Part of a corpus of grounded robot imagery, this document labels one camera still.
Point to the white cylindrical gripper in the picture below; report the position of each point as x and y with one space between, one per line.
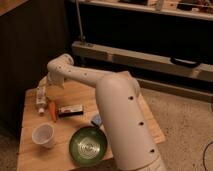
51 79

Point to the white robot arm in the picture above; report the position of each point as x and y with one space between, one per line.
116 94

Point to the white plastic bottle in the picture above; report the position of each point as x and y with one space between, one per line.
41 100

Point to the green ceramic bowl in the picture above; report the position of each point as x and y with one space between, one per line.
88 146

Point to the orange toy carrot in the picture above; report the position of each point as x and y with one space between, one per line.
52 110

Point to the black and red rectangular box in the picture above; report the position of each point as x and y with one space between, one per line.
67 111

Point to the white paper cup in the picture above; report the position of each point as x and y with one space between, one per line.
43 135

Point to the dark cabinet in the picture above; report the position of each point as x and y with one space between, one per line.
30 36

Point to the light wooden table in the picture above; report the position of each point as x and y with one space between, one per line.
32 157

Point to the blue sponge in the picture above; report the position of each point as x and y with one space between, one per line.
96 120

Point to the metal pole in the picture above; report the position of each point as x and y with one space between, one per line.
82 37

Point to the long wooden beam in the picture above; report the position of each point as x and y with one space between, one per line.
140 60

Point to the wooden shelf with clutter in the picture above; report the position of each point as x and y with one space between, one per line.
149 9

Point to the black handle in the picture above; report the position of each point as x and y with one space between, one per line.
188 64

